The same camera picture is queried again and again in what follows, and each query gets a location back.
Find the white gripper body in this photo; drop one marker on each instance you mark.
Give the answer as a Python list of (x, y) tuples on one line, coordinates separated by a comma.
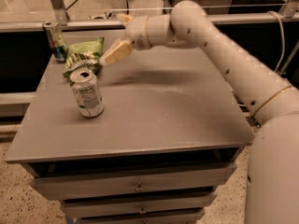
[(136, 32)]

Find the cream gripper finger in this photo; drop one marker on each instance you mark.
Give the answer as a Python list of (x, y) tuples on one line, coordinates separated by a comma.
[(124, 19), (119, 50)]

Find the green jalapeno chip bag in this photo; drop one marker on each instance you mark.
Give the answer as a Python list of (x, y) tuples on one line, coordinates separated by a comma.
[(84, 54)]

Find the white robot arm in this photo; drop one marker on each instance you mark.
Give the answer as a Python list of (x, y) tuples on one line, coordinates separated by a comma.
[(273, 186)]

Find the white green soda can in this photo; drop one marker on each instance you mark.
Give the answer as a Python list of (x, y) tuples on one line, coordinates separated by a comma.
[(85, 87)]

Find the redbull can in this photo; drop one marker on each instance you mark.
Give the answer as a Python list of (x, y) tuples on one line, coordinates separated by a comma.
[(56, 40)]

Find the grey drawer cabinet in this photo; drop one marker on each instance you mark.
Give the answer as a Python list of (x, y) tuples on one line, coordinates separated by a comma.
[(186, 115)]

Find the top grey drawer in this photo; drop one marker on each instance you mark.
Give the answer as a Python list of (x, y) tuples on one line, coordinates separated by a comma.
[(135, 181)]

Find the grey drawer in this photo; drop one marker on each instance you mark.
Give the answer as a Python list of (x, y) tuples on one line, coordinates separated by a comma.
[(139, 205), (186, 216), (135, 181)]

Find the middle grey drawer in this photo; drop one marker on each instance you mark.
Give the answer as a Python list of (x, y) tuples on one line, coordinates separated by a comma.
[(139, 205)]

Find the bottom grey drawer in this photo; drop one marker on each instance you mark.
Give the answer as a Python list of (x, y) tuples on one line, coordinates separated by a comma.
[(186, 216)]

